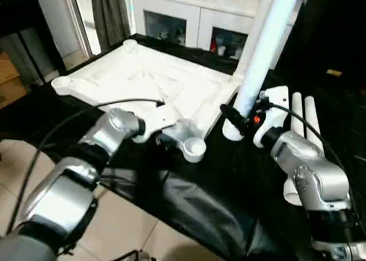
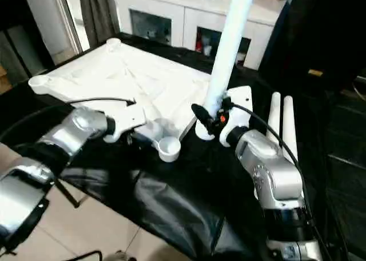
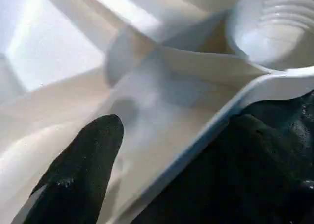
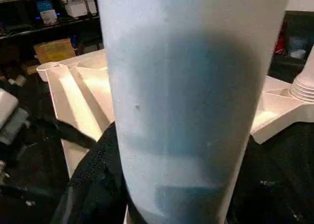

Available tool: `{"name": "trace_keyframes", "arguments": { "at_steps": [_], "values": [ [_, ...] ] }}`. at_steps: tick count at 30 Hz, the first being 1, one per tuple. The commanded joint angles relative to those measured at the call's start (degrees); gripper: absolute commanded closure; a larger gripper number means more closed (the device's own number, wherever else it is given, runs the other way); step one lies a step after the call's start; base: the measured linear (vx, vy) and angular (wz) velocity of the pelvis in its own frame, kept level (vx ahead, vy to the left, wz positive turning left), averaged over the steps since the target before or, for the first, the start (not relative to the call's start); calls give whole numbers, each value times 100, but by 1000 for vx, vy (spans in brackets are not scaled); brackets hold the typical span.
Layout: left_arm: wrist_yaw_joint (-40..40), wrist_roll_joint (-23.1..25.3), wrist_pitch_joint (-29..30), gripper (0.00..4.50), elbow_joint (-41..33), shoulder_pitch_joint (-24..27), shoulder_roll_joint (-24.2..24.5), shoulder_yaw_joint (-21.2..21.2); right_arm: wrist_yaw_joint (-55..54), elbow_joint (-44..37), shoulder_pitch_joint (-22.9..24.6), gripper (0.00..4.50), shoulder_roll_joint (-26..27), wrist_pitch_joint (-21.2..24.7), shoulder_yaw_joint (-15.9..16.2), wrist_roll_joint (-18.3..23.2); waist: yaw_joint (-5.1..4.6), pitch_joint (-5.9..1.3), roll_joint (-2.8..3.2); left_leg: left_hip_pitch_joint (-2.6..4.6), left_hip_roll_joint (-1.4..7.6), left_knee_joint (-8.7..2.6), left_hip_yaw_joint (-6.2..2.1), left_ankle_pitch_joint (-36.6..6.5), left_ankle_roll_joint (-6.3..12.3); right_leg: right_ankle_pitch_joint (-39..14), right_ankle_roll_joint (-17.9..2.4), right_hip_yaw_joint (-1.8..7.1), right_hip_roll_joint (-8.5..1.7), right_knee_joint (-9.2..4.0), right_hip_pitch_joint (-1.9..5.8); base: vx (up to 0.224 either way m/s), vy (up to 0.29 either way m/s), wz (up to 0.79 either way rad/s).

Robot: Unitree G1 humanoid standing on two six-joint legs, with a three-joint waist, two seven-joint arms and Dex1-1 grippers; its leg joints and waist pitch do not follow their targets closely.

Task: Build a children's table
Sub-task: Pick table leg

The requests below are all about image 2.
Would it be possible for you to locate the white plastic table top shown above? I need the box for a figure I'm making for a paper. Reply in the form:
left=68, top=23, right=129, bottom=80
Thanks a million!
left=27, top=37, right=213, bottom=163

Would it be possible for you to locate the white plastic table leg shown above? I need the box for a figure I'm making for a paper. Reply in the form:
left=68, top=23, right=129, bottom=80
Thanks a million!
left=265, top=91, right=283, bottom=145
left=281, top=95, right=300, bottom=162
left=195, top=0, right=258, bottom=141

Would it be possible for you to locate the black work surface mat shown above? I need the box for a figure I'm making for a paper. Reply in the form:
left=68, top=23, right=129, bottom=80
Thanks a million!
left=0, top=31, right=366, bottom=261

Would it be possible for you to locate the white glass-door cabinet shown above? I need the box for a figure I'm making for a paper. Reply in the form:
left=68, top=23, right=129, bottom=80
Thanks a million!
left=114, top=0, right=287, bottom=70

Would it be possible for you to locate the brown round robot part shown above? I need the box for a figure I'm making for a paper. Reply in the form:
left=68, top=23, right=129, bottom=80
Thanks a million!
left=110, top=250, right=135, bottom=261

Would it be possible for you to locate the grey curtain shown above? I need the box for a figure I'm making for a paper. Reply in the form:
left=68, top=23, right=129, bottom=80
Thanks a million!
left=78, top=0, right=121, bottom=47

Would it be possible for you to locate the dark grey side cabinet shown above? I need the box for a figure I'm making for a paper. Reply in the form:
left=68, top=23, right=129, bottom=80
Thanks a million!
left=0, top=0, right=55, bottom=79

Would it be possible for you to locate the black backdrop cloth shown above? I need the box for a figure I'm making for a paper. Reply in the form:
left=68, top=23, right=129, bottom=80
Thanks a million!
left=258, top=0, right=366, bottom=96

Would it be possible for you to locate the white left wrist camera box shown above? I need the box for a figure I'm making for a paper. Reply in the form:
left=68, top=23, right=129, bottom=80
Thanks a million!
left=102, top=105, right=150, bottom=144

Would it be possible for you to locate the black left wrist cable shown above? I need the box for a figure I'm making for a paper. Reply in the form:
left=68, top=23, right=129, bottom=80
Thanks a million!
left=0, top=97, right=137, bottom=142

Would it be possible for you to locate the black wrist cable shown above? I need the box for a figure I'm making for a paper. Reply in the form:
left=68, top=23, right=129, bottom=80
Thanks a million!
left=0, top=97, right=137, bottom=142
left=224, top=97, right=348, bottom=261

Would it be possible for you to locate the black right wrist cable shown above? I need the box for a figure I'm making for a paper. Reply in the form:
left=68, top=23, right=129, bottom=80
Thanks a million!
left=224, top=97, right=348, bottom=261

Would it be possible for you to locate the black folding table frame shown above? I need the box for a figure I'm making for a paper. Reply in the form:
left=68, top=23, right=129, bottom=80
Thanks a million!
left=55, top=178, right=88, bottom=209

